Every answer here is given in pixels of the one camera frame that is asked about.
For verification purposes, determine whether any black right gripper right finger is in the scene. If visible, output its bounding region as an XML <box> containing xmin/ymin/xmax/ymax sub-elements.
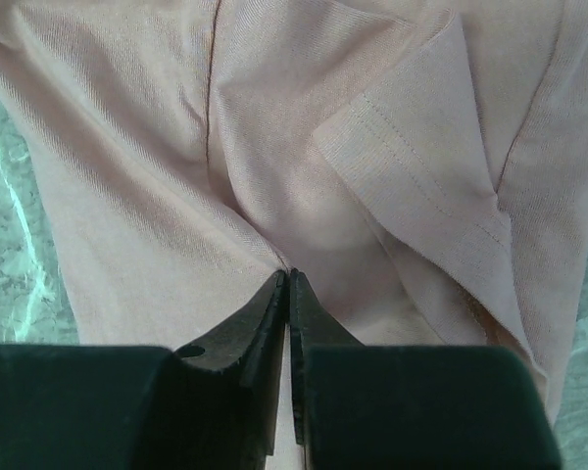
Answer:
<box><xmin>289</xmin><ymin>270</ymin><xmax>563</xmax><ymax>470</ymax></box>

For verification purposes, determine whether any pink printed t-shirt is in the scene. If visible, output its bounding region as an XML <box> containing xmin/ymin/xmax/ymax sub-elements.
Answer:
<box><xmin>0</xmin><ymin>0</ymin><xmax>588</xmax><ymax>470</ymax></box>

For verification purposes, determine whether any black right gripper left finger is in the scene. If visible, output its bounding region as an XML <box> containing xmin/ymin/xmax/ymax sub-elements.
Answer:
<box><xmin>0</xmin><ymin>271</ymin><xmax>286</xmax><ymax>469</ymax></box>

